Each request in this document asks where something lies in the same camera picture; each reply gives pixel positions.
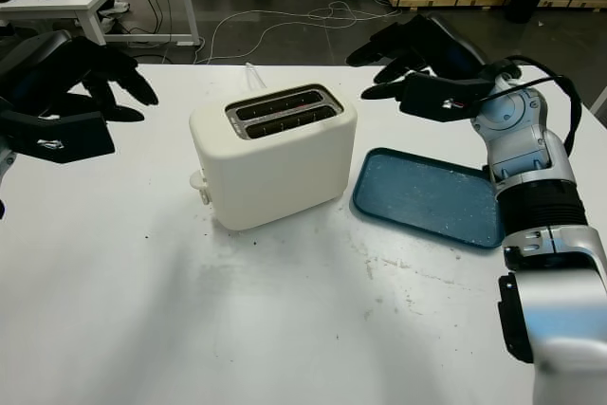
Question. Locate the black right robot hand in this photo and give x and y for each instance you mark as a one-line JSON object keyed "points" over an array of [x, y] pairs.
{"points": [[441, 49]]}

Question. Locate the cream two-slot toaster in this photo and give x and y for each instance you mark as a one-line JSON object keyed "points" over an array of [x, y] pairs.
{"points": [[275, 172]]}

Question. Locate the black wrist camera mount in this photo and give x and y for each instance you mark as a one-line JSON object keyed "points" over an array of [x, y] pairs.
{"points": [[436, 97], [61, 139]]}

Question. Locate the blue plastic tray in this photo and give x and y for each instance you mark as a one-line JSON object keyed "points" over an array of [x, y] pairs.
{"points": [[427, 196]]}

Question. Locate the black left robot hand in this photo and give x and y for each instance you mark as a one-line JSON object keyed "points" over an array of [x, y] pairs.
{"points": [[57, 73]]}

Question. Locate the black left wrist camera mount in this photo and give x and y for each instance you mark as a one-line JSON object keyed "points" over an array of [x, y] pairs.
{"points": [[61, 139]]}

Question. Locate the grey metal frame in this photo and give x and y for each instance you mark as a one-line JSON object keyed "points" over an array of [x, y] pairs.
{"points": [[600, 106]]}

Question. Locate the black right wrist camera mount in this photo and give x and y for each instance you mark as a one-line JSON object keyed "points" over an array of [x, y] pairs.
{"points": [[436, 97]]}

